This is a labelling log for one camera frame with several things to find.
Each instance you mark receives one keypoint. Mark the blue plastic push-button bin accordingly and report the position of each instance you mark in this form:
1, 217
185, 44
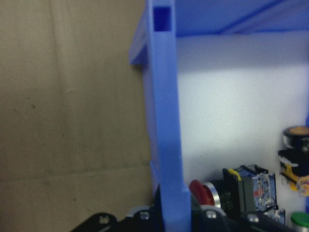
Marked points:
166, 108

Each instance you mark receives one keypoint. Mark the red mushroom push button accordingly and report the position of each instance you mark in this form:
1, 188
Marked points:
200, 193

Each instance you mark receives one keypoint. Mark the green flat push button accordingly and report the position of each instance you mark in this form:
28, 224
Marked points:
300, 217

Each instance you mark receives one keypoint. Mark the white foam bin liner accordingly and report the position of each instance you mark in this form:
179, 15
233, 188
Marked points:
229, 108

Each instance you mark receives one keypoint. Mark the yellow mushroom push button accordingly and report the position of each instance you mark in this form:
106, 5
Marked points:
293, 145

